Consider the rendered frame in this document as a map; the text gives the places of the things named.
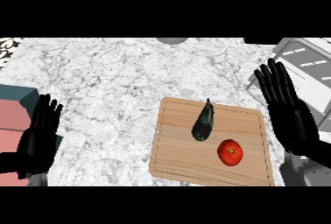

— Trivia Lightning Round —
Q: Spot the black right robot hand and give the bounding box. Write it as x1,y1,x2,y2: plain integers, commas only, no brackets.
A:
253,58,331,170

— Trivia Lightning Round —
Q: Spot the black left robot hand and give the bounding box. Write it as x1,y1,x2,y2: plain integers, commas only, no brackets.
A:
0,93,66,179

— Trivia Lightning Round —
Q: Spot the red tomato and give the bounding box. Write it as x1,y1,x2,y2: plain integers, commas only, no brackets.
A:
216,138,245,167

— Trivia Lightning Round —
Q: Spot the wooden cutting board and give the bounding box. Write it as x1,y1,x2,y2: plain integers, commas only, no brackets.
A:
148,96,277,187

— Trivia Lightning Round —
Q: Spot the teal and pink box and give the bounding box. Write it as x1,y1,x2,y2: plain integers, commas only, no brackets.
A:
0,84,66,187

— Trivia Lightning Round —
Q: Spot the dark green eggplant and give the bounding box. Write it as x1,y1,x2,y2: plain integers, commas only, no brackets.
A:
191,98,216,143

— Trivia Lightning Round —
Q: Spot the black and white patterned object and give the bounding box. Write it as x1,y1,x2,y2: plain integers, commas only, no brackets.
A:
0,38,26,70

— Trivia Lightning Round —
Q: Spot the grey round object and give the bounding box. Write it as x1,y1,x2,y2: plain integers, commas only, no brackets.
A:
156,38,190,46

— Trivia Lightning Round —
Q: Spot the grey wire tiered basket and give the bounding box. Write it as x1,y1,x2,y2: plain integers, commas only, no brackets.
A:
246,38,331,136

